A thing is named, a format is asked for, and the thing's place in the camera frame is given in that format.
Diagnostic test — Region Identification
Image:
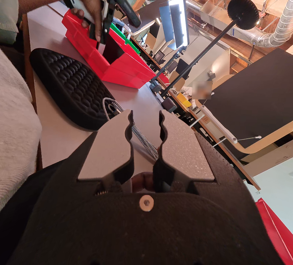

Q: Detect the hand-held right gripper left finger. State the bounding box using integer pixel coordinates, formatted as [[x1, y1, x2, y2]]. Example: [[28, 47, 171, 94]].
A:
[[77, 109, 135, 192]]

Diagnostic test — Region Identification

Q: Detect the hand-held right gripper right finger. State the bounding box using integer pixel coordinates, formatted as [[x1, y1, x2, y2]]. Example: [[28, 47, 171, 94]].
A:
[[152, 110, 215, 192]]

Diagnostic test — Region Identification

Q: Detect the braided usb-c cable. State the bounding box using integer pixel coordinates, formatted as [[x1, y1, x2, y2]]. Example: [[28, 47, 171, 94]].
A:
[[102, 97, 159, 161]]

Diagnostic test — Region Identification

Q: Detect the red plastic bin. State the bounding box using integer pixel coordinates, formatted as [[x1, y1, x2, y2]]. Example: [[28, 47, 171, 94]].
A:
[[62, 9, 156, 89], [256, 197, 293, 265]]

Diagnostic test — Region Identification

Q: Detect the person's left hand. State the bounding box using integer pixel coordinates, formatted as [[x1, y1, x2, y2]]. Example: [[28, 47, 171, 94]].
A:
[[70, 0, 103, 42]]

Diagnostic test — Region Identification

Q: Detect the person's right hand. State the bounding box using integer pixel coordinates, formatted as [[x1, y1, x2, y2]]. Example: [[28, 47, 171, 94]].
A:
[[132, 172, 158, 192]]

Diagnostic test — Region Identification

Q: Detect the wooden board with black sheet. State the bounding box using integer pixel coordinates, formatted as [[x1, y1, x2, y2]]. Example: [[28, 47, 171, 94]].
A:
[[128, 0, 171, 36], [196, 48, 293, 155]]

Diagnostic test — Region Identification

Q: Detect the green plastic bin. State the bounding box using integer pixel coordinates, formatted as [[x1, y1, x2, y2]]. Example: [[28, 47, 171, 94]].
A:
[[110, 23, 140, 55]]

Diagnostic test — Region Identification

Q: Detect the black bin divider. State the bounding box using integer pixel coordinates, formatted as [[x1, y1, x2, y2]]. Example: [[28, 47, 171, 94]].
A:
[[102, 33, 125, 65]]

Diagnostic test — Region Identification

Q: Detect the grey pole clamp block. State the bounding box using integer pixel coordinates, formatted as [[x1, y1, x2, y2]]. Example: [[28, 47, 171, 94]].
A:
[[150, 80, 162, 93], [161, 97, 178, 113]]

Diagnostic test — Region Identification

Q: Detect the yellow plastic bin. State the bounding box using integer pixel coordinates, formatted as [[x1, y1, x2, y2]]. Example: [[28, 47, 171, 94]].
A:
[[177, 93, 192, 107]]

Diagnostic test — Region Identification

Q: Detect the studio light panel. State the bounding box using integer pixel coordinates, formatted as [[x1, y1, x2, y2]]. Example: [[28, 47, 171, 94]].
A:
[[159, 0, 190, 49]]

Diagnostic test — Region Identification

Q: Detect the black light stand pole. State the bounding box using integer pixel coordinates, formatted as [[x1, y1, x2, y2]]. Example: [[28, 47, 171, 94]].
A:
[[150, 47, 187, 84]]

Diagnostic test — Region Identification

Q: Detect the black textured cushion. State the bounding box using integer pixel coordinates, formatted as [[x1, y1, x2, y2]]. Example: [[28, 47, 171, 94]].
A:
[[29, 48, 122, 131]]

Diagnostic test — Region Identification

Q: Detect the black disc-topped pole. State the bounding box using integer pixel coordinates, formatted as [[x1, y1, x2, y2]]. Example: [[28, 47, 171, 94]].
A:
[[160, 0, 260, 98]]

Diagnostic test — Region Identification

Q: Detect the silver ventilation duct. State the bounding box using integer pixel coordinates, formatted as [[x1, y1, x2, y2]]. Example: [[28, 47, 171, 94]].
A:
[[185, 0, 293, 48]]

